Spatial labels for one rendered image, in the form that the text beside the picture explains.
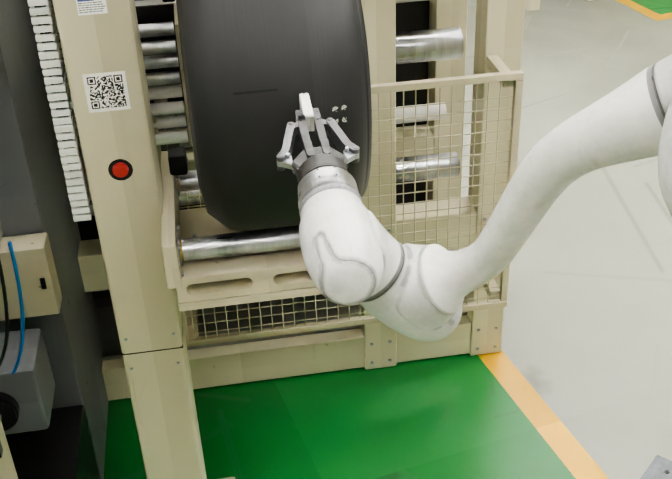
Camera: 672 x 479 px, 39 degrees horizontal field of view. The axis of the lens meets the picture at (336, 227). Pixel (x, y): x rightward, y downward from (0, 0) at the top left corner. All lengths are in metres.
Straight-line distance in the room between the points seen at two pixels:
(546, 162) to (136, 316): 1.14
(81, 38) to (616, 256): 2.28
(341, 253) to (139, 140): 0.71
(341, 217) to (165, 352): 0.92
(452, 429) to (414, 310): 1.45
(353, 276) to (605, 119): 0.37
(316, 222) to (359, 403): 1.61
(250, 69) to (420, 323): 0.51
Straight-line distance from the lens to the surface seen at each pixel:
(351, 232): 1.23
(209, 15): 1.59
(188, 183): 2.10
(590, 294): 3.31
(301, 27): 1.58
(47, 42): 1.78
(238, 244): 1.85
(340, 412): 2.80
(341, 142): 1.46
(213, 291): 1.88
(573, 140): 1.09
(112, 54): 1.76
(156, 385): 2.15
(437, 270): 1.31
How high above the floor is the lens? 1.90
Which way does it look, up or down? 32 degrees down
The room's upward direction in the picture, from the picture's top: 2 degrees counter-clockwise
